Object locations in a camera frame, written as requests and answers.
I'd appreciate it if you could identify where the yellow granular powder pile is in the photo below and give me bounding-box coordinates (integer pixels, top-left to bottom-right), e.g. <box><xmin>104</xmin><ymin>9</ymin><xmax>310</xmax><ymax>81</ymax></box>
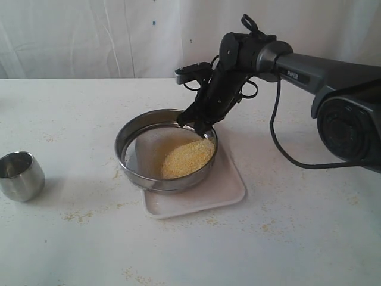
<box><xmin>161</xmin><ymin>139</ymin><xmax>215</xmax><ymax>179</ymax></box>

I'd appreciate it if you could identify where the white curtain backdrop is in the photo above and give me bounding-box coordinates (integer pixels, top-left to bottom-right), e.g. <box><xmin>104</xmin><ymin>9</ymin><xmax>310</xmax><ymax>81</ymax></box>
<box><xmin>1</xmin><ymin>1</ymin><xmax>380</xmax><ymax>79</ymax></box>

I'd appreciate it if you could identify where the stainless steel cup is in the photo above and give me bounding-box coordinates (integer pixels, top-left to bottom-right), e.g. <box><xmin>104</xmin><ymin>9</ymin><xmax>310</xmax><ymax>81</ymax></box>
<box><xmin>1</xmin><ymin>151</ymin><xmax>45</xmax><ymax>203</ymax></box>

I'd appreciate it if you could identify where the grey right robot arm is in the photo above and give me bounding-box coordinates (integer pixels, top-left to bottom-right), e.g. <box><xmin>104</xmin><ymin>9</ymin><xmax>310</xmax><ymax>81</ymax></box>
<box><xmin>176</xmin><ymin>32</ymin><xmax>380</xmax><ymax>172</ymax></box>

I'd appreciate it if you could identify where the round stainless steel sieve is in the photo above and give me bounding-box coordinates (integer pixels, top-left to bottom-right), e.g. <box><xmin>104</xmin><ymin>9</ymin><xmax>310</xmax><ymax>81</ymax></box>
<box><xmin>114</xmin><ymin>109</ymin><xmax>218</xmax><ymax>194</ymax></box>

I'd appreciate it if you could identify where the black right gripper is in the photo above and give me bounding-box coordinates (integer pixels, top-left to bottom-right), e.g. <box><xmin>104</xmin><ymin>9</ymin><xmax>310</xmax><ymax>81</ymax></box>
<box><xmin>176</xmin><ymin>62</ymin><xmax>249</xmax><ymax>136</ymax></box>

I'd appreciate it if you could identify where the white plastic tray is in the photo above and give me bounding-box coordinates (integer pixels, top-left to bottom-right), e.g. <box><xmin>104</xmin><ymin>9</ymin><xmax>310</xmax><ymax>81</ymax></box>
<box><xmin>141</xmin><ymin>141</ymin><xmax>246</xmax><ymax>220</ymax></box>

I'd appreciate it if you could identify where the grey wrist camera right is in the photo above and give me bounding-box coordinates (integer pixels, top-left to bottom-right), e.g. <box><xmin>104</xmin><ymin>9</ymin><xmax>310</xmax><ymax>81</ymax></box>
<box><xmin>174</xmin><ymin>62</ymin><xmax>212</xmax><ymax>85</ymax></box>

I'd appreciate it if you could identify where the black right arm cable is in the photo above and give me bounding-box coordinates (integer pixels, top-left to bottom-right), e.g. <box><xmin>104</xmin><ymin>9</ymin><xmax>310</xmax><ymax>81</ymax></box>
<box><xmin>269</xmin><ymin>71</ymin><xmax>381</xmax><ymax>170</ymax></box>

